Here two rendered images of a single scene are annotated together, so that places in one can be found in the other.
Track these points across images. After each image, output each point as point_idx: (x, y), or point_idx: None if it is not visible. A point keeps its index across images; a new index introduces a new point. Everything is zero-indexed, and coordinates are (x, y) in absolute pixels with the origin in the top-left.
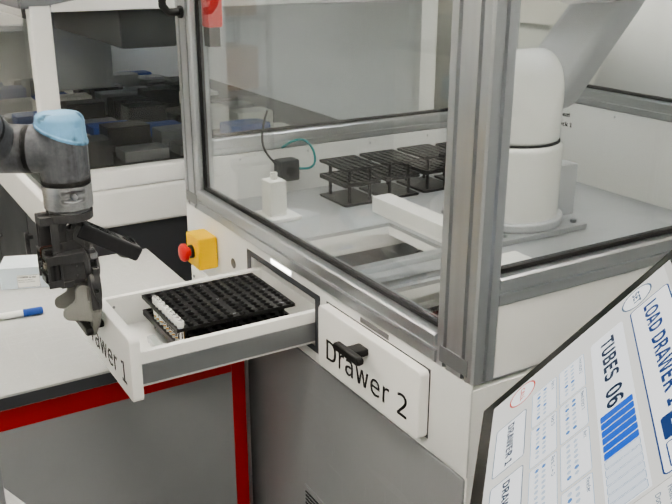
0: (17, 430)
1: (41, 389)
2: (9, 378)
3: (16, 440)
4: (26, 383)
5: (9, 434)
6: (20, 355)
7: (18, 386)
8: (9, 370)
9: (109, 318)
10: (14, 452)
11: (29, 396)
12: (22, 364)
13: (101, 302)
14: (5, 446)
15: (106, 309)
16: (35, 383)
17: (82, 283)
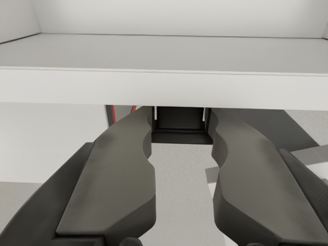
0: (114, 110)
1: (106, 106)
2: (70, 130)
3: (116, 107)
4: (90, 119)
5: (115, 115)
6: (7, 108)
7: (94, 127)
8: (49, 126)
9: (281, 108)
10: (119, 105)
11: (109, 116)
12: (35, 112)
13: (306, 170)
14: (118, 114)
15: (205, 95)
16: (93, 111)
17: (150, 228)
